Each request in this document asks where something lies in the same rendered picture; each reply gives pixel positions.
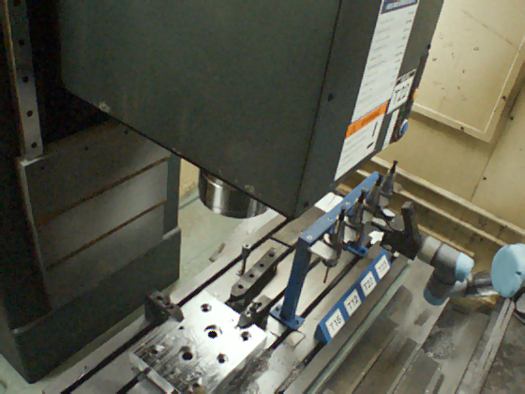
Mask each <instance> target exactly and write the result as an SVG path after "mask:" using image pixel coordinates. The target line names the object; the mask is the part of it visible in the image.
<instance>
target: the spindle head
mask: <svg viewBox="0 0 525 394"><path fill-rule="evenodd" d="M444 1H445V0H419V2H418V4H417V9H416V12H415V15H414V17H413V18H414V20H413V22H412V27H411V30H410V32H411V33H410V35H409V37H408V40H407V43H406V45H407V46H406V48H405V52H404V54H403V56H402V62H401V64H400V67H399V71H398V74H397V79H398V78H399V77H402V76H404V75H406V74H407V73H408V72H410V71H411V70H413V69H416V70H417V68H418V65H419V62H420V61H421V56H422V55H424V54H428V51H429V50H430V48H431V43H432V42H431V41H432V39H433V37H434V34H435V29H436V26H437V23H438V22H439V17H440V15H441V12H442V7H443V4H444ZM49 3H50V5H49V10H50V16H51V19H50V23H51V29H52V34H51V36H52V55H53V62H54V65H53V69H54V76H55V82H56V83H57V85H56V87H58V88H59V89H60V90H64V91H65V92H67V93H68V94H70V95H71V96H72V97H75V98H77V99H79V100H80V101H82V102H83V103H85V104H88V105H89V106H91V107H93V108H94V109H95V110H97V111H99V112H101V113H103V114H106V115H107V116H109V117H110V118H111V119H113V120H114V121H116V122H118V123H121V124H122V125H124V126H126V127H127V128H129V129H132V130H133V131H134V132H136V133H138V134H140V135H142V136H144V137H145V138H146V139H148V140H150V141H152V142H153V143H155V144H158V145H159V146H160V147H162V148H164V149H166V150H167V151H169V152H173V153H174V154H175V155H177V156H178V157H179V158H181V159H184V160H185V161H187V162H189V163H191V164H193V165H194V166H196V167H198V168H200V169H201V170H203V171H205V172H206V173H207V174H210V175H212V176H213V177H214V178H216V179H218V180H219V181H221V182H223V183H225V184H227V185H228V186H230V187H232V188H235V189H238V190H240V191H241V192H243V193H245V194H246V195H247V196H249V197H251V198H253V199H254V200H256V201H258V202H260V203H261V204H262V205H265V206H267V207H268V208H270V209H272V210H274V211H275V212H277V213H279V214H280V215H281V216H283V217H285V218H287V219H289V220H291V221H294V220H296V219H298V218H300V217H301V216H302V215H303V214H305V213H306V212H307V211H308V210H309V209H310V208H311V207H312V206H314V205H315V204H316V203H318V202H319V201H320V200H321V199H322V198H323V197H324V196H325V195H327V194H328V193H329V192H330V191H332V190H333V189H336V188H337V187H338V186H339V185H341V184H342V183H343V182H344V181H345V180H346V179H347V178H348V177H350V176H351V175H352V174H354V173H355V172H356V171H357V170H359V169H360V168H361V167H362V166H364V165H365V163H366V162H368V161H369V160H370V159H373V158H374V157H375V156H377V155H378V154H379V153H380V152H381V150H382V147H383V142H384V139H385V136H386V134H387V131H388V129H389V123H390V119H391V117H392V114H393V113H394V112H395V111H397V110H399V109H400V107H401V106H402V105H403V106H407V100H408V98H409V95H410V94H411V91H412V85H413V81H414V78H415V75H416V71H415V73H414V75H413V78H412V82H411V88H410V91H409V93H408V96H407V98H406V101H405V102H404V103H402V104H399V105H398V106H397V107H396V109H394V110H393V111H391V112H390V113H388V114H386V112H387V108H388V105H389V102H390V100H391V99H387V100H386V101H387V104H386V107H385V110H384V111H385V113H384V115H383V119H382V123H381V126H380V129H379V132H378V135H377V141H376V143H375V146H374V149H373V151H372V152H370V153H369V154H368V155H367V156H365V157H363V158H362V159H361V160H360V161H358V162H357V163H356V164H354V165H353V167H352V168H350V169H349V170H348V171H346V172H345V174H343V175H342V176H341V177H339V178H338V179H337V180H336V181H334V180H335V177H336V173H337V169H338V164H339V160H340V157H341V149H342V147H343V144H344V140H345V137H346V133H347V129H348V126H349V125H350V124H354V123H355V122H356V121H357V120H359V119H360V118H362V117H363V116H365V115H366V114H369V113H370V112H371V111H374V110H375V109H377V108H378V107H380V106H381V105H383V104H384V103H385V102H386V101H384V102H383V103H382V104H381V105H379V106H378V107H376V108H374V109H373V110H370V111H369V112H368V113H366V114H364V115H362V116H361V117H359V118H358V119H356V120H355V121H354V122H353V123H352V120H353V110H354V107H355V104H356V101H357V98H358V94H359V91H360V88H361V82H362V78H363V75H364V72H365V68H366V64H367V59H368V53H369V50H370V47H371V43H372V42H371V41H372V38H373V34H374V31H375V28H376V22H377V19H378V16H379V13H380V10H381V9H380V6H381V3H382V0H49Z"/></svg>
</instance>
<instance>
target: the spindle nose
mask: <svg viewBox="0 0 525 394"><path fill-rule="evenodd" d="M198 190H199V196H200V199H201V201H202V203H203V204H204V205H205V207H207V208H208V209H209V210H211V211H213V212H214V213H216V214H219V215H220V216H223V217H227V218H232V219H250V218H255V217H258V216H260V215H261V214H263V213H265V212H266V211H267V210H268V209H269V208H268V207H267V206H265V205H262V204H261V203H260V202H258V201H256V200H254V199H253V198H251V197H249V196H247V195H246V194H245V193H243V192H241V191H240V190H238V189H235V188H232V187H230V186H228V185H227V184H225V183H223V182H221V181H219V180H218V179H216V178H214V177H213V176H212V175H210V174H207V173H206V172H205V171H203V170H201V169H200V171H199V183H198Z"/></svg>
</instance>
